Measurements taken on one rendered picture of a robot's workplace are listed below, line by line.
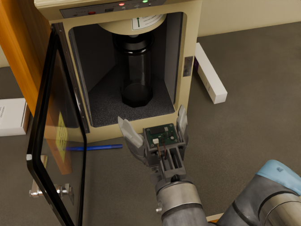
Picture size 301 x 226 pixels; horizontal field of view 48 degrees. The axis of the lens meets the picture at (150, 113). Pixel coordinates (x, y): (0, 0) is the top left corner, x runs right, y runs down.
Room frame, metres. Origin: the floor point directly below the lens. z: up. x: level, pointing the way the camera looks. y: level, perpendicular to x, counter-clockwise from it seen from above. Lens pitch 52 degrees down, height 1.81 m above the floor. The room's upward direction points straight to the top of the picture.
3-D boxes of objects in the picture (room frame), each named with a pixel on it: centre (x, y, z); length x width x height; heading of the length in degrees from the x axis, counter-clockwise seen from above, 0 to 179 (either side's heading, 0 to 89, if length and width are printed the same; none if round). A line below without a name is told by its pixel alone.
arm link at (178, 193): (0.24, -0.05, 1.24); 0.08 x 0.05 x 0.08; 103
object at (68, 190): (0.28, 0.16, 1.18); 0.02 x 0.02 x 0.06; 3
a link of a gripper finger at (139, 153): (0.36, 0.02, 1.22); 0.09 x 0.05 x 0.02; 47
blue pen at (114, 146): (0.54, 0.15, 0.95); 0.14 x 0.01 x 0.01; 95
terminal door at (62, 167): (0.39, 0.18, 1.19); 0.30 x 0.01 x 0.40; 3
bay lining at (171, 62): (0.71, 0.07, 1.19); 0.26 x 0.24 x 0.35; 103
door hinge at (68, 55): (0.55, 0.19, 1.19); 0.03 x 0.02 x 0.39; 103
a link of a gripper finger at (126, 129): (0.40, 0.05, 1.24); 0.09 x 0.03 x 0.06; 47
